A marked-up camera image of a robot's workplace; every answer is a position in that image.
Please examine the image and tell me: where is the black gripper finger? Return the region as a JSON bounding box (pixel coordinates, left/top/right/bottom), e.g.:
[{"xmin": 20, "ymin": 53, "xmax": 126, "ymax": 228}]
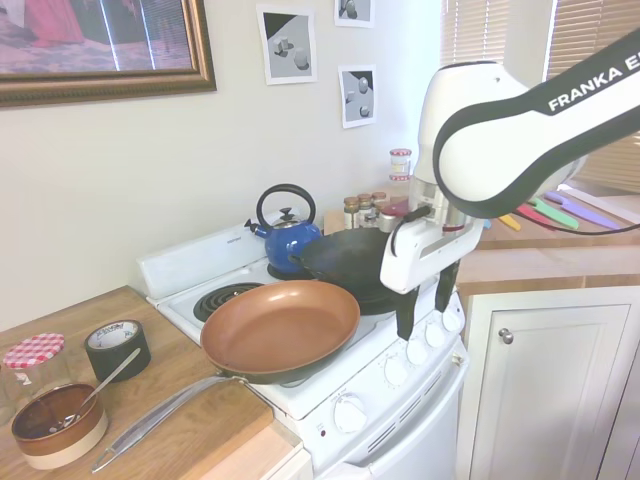
[
  {"xmin": 395, "ymin": 285, "xmax": 422, "ymax": 342},
  {"xmin": 433, "ymin": 260, "xmax": 460, "ymax": 314}
]

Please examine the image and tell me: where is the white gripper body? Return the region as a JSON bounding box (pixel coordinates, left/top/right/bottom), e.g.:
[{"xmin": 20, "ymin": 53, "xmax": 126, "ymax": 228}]
[{"xmin": 379, "ymin": 214, "xmax": 485, "ymax": 295}]

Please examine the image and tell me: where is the white electric stove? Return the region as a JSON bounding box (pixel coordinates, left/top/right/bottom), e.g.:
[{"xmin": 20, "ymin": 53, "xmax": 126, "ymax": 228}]
[{"xmin": 135, "ymin": 227, "xmax": 471, "ymax": 480}]

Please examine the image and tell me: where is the black coil burner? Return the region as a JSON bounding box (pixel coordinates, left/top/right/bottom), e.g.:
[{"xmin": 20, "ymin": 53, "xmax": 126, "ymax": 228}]
[
  {"xmin": 266, "ymin": 262, "xmax": 304, "ymax": 281},
  {"xmin": 194, "ymin": 282, "xmax": 269, "ymax": 322},
  {"xmin": 349, "ymin": 287, "xmax": 401, "ymax": 317}
]

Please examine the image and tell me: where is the large white oven knob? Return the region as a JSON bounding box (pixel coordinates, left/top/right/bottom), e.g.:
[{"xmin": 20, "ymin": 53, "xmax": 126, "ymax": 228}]
[{"xmin": 332, "ymin": 393, "xmax": 369, "ymax": 432}]

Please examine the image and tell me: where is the red knife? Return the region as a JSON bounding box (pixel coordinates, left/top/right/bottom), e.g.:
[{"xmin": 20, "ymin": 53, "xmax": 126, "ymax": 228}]
[{"xmin": 514, "ymin": 203, "xmax": 556, "ymax": 227}]

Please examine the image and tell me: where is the thick wooden cutting board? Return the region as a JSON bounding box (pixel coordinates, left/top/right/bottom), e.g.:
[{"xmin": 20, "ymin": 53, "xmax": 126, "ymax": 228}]
[{"xmin": 477, "ymin": 192, "xmax": 640, "ymax": 251}]

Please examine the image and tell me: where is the white cabinet with door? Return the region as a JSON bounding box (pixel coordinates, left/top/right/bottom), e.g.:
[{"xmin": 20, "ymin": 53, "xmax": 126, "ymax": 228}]
[{"xmin": 462, "ymin": 287, "xmax": 640, "ymax": 480}]

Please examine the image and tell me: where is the green knife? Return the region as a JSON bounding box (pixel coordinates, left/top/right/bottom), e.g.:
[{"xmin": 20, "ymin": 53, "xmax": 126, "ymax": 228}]
[{"xmin": 528, "ymin": 197, "xmax": 616, "ymax": 231}]

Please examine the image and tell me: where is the purple knife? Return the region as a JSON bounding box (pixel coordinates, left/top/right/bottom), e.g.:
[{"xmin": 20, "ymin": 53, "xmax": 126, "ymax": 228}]
[{"xmin": 543, "ymin": 190, "xmax": 631, "ymax": 227}]

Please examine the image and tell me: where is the grey geometric solids print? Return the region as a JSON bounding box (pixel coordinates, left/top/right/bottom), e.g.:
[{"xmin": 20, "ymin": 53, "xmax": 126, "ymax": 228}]
[
  {"xmin": 333, "ymin": 0, "xmax": 376, "ymax": 29},
  {"xmin": 256, "ymin": 3, "xmax": 319, "ymax": 86},
  {"xmin": 337, "ymin": 63, "xmax": 378, "ymax": 130}
]

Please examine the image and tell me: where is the large wooden cutting board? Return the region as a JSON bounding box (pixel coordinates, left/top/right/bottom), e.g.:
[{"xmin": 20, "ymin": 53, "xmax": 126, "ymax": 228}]
[{"xmin": 0, "ymin": 284, "xmax": 275, "ymax": 480}]

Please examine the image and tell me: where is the black tape roll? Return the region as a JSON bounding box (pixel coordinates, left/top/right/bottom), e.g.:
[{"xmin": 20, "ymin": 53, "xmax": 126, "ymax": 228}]
[{"xmin": 84, "ymin": 319, "xmax": 153, "ymax": 384}]

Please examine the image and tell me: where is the metal spoon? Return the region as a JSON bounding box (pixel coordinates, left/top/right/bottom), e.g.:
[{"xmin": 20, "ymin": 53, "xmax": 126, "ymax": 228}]
[{"xmin": 47, "ymin": 347, "xmax": 142, "ymax": 434}]

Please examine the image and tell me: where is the brown and beige ceramic bowl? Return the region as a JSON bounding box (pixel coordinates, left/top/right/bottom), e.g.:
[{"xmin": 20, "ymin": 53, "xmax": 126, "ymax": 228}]
[{"xmin": 10, "ymin": 382, "xmax": 109, "ymax": 471}]

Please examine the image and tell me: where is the glass jar red checkered lid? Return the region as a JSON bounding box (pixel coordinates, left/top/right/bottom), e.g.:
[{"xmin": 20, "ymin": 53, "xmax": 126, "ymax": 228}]
[
  {"xmin": 2, "ymin": 333, "xmax": 67, "ymax": 416},
  {"xmin": 0, "ymin": 363, "xmax": 17, "ymax": 425}
]

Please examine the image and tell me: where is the gold framed painting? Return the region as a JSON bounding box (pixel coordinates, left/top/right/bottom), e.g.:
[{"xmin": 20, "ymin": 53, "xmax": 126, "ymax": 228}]
[{"xmin": 0, "ymin": 0, "xmax": 219, "ymax": 109}]

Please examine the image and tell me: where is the black wok wooden handle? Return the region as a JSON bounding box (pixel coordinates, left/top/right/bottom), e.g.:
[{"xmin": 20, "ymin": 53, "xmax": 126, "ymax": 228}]
[{"xmin": 288, "ymin": 197, "xmax": 415, "ymax": 304}]

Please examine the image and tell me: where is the copper frying pan steel handle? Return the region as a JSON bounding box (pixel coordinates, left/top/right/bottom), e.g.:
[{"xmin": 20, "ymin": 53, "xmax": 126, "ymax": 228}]
[{"xmin": 90, "ymin": 279, "xmax": 362, "ymax": 474}]

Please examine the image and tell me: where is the blue kettle black handle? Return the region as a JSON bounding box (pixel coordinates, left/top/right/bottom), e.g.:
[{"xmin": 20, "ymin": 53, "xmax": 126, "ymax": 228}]
[{"xmin": 243, "ymin": 183, "xmax": 324, "ymax": 275}]

